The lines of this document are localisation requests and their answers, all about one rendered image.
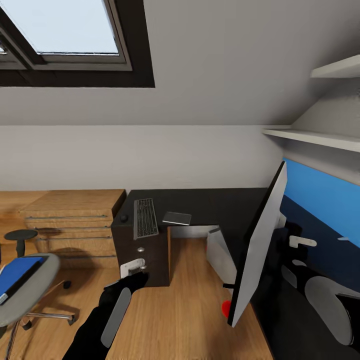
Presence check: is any keyboard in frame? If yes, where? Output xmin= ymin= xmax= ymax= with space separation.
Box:
xmin=133 ymin=198 xmax=159 ymax=240

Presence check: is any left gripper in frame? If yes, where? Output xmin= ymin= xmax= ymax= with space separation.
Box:
xmin=124 ymin=271 xmax=149 ymax=292

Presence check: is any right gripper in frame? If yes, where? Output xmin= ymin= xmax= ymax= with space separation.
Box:
xmin=275 ymin=239 xmax=309 ymax=261

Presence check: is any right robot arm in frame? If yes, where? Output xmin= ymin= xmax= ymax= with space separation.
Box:
xmin=275 ymin=235 xmax=360 ymax=353

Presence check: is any folder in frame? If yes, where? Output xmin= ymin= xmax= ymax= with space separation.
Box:
xmin=0 ymin=256 xmax=44 ymax=305

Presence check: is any swivel chair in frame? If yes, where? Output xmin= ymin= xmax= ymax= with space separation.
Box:
xmin=0 ymin=230 xmax=76 ymax=360

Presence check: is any monitor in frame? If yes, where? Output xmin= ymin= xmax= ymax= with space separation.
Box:
xmin=221 ymin=161 xmax=303 ymax=328

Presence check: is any notebook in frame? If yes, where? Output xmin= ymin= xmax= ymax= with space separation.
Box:
xmin=163 ymin=212 xmax=192 ymax=226

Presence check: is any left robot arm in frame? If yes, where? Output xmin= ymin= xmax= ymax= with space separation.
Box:
xmin=62 ymin=258 xmax=149 ymax=360

